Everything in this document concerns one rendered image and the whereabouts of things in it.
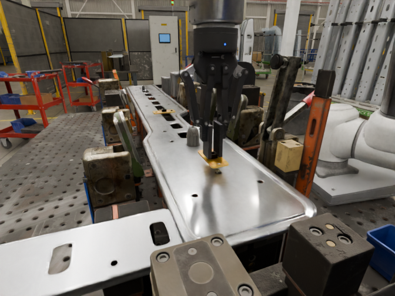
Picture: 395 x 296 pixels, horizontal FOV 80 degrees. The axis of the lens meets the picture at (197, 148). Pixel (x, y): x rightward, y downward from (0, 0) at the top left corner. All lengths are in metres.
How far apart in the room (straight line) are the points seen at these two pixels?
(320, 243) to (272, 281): 0.09
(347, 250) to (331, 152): 0.85
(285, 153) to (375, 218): 0.61
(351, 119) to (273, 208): 0.71
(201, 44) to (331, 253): 0.33
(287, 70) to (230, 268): 0.39
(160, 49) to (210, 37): 7.24
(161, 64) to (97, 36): 2.16
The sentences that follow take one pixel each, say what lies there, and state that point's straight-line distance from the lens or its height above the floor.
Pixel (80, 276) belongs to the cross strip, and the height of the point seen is 1.00.
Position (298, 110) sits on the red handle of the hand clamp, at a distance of 0.56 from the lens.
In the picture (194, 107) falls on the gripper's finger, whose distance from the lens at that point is 0.43.
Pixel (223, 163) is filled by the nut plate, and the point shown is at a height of 1.02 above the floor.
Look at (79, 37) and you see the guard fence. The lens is 8.65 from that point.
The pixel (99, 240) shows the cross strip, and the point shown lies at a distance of 0.35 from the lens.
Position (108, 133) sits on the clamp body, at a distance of 0.83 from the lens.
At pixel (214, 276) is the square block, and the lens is 0.22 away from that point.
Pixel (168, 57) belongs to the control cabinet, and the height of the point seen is 0.89.
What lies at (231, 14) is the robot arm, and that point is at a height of 1.28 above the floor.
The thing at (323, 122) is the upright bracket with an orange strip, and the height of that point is 1.11.
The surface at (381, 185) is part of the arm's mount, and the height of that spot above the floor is 0.75.
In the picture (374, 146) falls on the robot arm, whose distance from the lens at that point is 1.01.
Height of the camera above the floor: 1.23
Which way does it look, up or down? 24 degrees down
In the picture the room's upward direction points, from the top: straight up
